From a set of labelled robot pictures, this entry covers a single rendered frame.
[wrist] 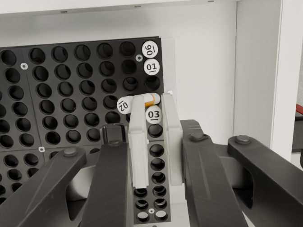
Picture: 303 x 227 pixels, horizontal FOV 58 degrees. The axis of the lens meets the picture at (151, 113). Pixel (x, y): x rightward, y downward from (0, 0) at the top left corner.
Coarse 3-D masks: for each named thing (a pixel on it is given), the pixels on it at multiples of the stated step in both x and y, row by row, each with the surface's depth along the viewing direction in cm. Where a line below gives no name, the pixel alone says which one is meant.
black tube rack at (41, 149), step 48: (0, 48) 24; (48, 48) 22; (96, 48) 22; (0, 96) 26; (48, 96) 23; (96, 96) 23; (0, 144) 24; (48, 144) 24; (96, 144) 24; (0, 192) 26; (144, 192) 29
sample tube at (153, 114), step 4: (148, 108) 19; (152, 108) 19; (156, 108) 19; (148, 112) 19; (152, 112) 19; (156, 112) 19; (160, 112) 19; (148, 116) 19; (152, 116) 19; (156, 116) 19; (160, 116) 19; (148, 120) 19; (152, 120) 19; (156, 120) 19; (160, 120) 19
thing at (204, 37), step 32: (0, 0) 21; (32, 0) 21; (64, 0) 21; (96, 0) 21; (128, 0) 21; (160, 0) 21; (192, 0) 21; (224, 0) 24; (0, 32) 27; (32, 32) 27; (64, 32) 27; (96, 32) 27; (128, 32) 28; (160, 32) 28; (192, 32) 28; (224, 32) 28; (192, 64) 29; (224, 64) 29; (192, 96) 30; (224, 96) 30; (224, 128) 31; (160, 224) 30
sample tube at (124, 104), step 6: (126, 96) 20; (132, 96) 20; (144, 96) 21; (150, 96) 22; (156, 96) 23; (120, 102) 20; (126, 102) 19; (132, 102) 20; (150, 102) 22; (156, 102) 23; (120, 108) 20; (126, 108) 19
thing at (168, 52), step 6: (162, 42) 27; (168, 42) 27; (162, 48) 27; (168, 48) 27; (162, 54) 27; (168, 54) 27; (174, 54) 27; (162, 60) 27; (168, 60) 27; (174, 60) 27; (168, 66) 27; (174, 66) 28; (168, 72) 28; (174, 72) 28; (168, 78) 28; (174, 78) 28; (168, 84) 28; (174, 84) 28; (168, 90) 28; (174, 90) 28; (174, 96) 28; (174, 102) 29
